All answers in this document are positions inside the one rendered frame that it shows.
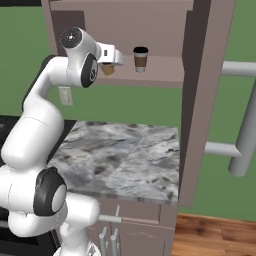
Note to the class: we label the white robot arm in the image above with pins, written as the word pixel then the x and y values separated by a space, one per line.
pixel 36 133

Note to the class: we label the white wall socket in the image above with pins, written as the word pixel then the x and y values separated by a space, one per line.
pixel 66 96

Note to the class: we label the black hob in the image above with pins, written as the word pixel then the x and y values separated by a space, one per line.
pixel 68 126

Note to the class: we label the brown coffee cup black lid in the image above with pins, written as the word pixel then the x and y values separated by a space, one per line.
pixel 140 60

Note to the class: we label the taupe base cabinet door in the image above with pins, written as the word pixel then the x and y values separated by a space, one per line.
pixel 146 240
pixel 94 238

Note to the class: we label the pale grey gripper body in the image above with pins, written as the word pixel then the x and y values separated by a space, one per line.
pixel 118 57

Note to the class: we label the taupe drawer front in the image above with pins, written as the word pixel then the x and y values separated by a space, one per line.
pixel 140 211

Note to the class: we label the amber brown drink bottle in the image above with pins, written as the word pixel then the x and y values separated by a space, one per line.
pixel 107 70

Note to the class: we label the black oven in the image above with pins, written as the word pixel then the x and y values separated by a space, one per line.
pixel 50 240

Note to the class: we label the open taupe wall cabinet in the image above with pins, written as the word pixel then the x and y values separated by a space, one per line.
pixel 156 30

